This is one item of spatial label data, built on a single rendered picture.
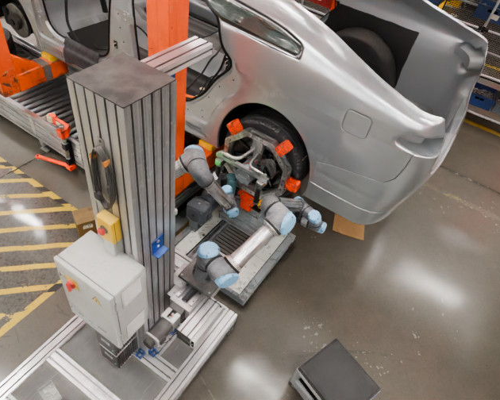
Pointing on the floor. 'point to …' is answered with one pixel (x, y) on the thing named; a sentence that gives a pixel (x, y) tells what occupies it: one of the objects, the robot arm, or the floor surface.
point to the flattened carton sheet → (348, 228)
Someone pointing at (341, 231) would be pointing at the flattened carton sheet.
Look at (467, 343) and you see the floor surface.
